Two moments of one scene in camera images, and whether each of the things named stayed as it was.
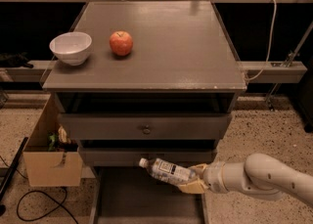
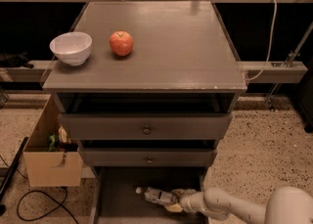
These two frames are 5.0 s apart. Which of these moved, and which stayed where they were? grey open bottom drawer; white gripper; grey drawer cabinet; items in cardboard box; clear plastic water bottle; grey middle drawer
Moved: white gripper; clear plastic water bottle
Stayed: grey drawer cabinet; grey open bottom drawer; grey middle drawer; items in cardboard box
